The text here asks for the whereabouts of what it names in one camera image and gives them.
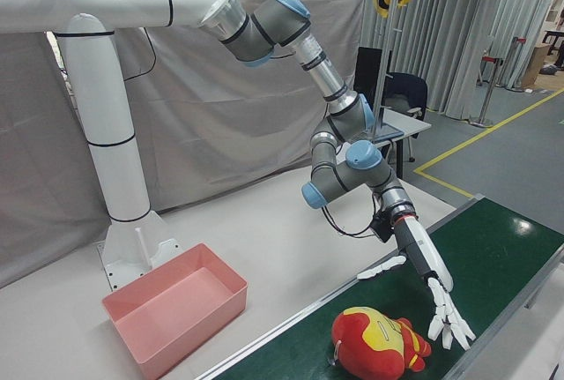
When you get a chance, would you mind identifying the red yellow Iron Man plush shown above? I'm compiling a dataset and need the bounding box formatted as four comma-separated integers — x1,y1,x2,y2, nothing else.
329,304,433,380

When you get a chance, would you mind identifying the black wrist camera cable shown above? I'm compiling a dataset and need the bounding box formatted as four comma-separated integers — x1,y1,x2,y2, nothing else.
319,185,385,238

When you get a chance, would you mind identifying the robot hand black white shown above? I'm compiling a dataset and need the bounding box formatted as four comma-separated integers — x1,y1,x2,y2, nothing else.
357,216,478,351

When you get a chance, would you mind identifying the cardboard box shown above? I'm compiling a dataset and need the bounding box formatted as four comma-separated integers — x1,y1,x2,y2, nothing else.
522,43,552,89

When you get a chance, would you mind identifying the pleated grey curtain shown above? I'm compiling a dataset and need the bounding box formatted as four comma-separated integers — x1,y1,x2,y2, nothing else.
360,0,560,123

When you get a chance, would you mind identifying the silver stanchion post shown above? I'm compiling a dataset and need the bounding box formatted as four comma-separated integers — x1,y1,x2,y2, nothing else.
505,36,529,93
467,56,495,128

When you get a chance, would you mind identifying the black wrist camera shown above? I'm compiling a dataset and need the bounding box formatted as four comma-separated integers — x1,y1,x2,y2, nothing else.
369,215,396,243

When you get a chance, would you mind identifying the black office chair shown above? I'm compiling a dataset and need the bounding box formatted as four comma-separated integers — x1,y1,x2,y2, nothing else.
382,71,429,121

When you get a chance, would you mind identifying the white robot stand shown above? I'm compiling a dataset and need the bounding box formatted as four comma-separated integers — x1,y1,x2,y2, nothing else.
0,0,239,294

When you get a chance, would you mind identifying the grey cloth backdrop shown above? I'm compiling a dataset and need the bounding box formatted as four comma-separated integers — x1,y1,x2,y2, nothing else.
0,0,369,288

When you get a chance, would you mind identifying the grey desk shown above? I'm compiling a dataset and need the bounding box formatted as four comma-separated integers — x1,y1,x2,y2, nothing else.
347,108,433,181

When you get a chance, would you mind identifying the pink plastic basket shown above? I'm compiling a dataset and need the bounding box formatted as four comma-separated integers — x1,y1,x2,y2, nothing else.
101,242,249,380

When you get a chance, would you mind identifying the grey laptop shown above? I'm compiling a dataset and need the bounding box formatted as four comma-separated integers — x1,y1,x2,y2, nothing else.
347,126,404,144

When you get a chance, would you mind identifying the green conveyor belt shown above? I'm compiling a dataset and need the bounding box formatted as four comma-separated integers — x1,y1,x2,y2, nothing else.
189,192,564,380

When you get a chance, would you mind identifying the black monitor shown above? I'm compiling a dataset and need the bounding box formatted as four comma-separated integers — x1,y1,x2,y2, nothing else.
354,46,383,99

